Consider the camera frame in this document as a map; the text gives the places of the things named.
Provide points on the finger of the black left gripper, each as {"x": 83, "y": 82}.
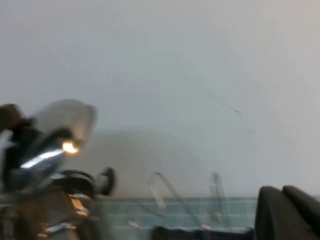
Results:
{"x": 11, "y": 117}

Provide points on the stainless steel pot lid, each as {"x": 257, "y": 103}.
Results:
{"x": 75, "y": 120}

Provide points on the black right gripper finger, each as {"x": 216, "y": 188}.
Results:
{"x": 285, "y": 217}

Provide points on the green cutting mat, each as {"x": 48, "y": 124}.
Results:
{"x": 125, "y": 212}

